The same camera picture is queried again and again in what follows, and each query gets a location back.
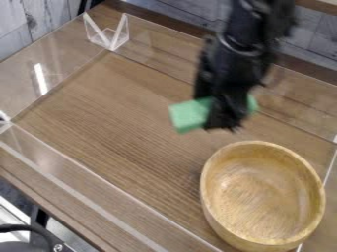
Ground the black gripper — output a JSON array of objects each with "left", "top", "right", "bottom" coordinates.
[{"left": 193, "top": 35, "right": 277, "bottom": 132}]

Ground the green rectangular block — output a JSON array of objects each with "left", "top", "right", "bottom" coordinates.
[{"left": 168, "top": 94, "right": 259, "bottom": 134}]

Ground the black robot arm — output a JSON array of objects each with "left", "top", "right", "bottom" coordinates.
[{"left": 193, "top": 0, "right": 295, "bottom": 131}]

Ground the round wooden bowl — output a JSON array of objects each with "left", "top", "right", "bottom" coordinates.
[{"left": 200, "top": 141, "right": 326, "bottom": 252}]

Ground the black metal table leg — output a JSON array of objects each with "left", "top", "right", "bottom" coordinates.
[{"left": 29, "top": 205, "right": 74, "bottom": 252}]

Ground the clear acrylic corner bracket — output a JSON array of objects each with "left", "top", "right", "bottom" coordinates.
[{"left": 82, "top": 13, "right": 128, "bottom": 51}]

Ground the black cable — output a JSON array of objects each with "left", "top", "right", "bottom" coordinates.
[{"left": 0, "top": 223, "right": 56, "bottom": 252}]

